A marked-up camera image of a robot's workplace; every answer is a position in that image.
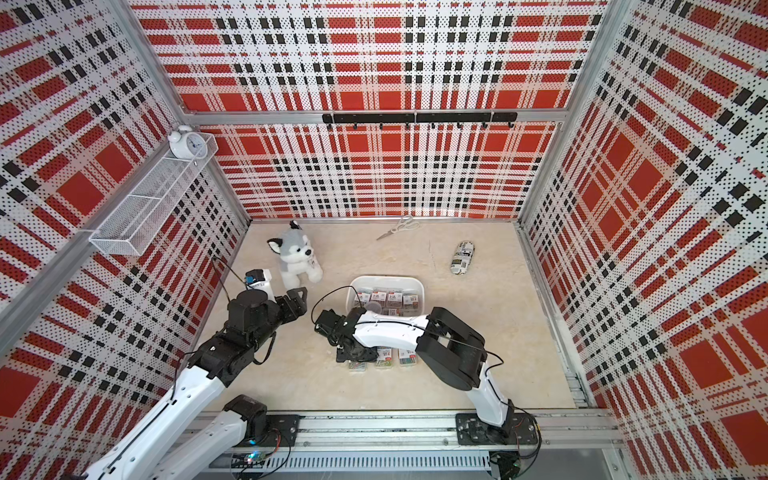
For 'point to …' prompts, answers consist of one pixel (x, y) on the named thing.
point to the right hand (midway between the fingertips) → (359, 354)
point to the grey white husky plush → (297, 257)
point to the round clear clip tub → (375, 307)
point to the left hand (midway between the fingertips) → (301, 293)
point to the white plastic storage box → (412, 288)
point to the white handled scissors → (405, 223)
